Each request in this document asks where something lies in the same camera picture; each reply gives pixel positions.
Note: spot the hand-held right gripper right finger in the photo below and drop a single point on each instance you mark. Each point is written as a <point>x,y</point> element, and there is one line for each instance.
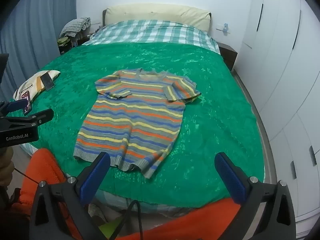
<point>230,180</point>

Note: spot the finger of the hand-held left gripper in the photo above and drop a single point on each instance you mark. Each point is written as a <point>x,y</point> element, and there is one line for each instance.
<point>41,116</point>
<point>17,105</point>

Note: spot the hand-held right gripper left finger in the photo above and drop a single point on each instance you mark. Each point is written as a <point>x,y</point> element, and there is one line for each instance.
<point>96,177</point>

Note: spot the striped knit sweater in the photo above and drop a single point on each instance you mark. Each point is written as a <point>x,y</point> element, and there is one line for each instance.
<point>132,120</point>

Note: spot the grey checked clothes pile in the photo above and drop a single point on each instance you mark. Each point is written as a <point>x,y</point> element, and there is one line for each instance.
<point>75,26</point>

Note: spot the red smartphone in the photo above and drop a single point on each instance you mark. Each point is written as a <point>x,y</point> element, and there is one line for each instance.
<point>27,102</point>

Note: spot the patterned pillow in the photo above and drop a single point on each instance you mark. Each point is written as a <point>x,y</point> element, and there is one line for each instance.
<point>30,85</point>

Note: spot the black smartphone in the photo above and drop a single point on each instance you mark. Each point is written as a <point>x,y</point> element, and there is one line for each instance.
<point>47,81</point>

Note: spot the orange knit clothing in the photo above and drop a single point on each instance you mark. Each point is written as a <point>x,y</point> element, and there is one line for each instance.
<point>47,165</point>

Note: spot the green velvet blanket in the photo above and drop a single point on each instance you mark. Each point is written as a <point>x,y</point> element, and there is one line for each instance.
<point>212,105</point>

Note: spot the olive green cloth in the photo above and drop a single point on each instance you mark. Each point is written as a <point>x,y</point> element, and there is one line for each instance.
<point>63,42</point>

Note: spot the grey curtain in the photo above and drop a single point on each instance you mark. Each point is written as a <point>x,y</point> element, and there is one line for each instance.
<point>37,30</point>

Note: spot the dark wooden nightstand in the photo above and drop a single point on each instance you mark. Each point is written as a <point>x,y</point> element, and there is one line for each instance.
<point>228,55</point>

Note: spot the white wardrobe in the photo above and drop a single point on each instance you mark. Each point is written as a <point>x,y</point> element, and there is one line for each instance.
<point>287,67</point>

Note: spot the green checked bed sheet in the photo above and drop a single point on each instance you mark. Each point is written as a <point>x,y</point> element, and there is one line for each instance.
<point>150,32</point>

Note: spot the blue wall fixture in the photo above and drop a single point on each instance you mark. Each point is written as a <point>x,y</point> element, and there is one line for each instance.
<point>225,28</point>

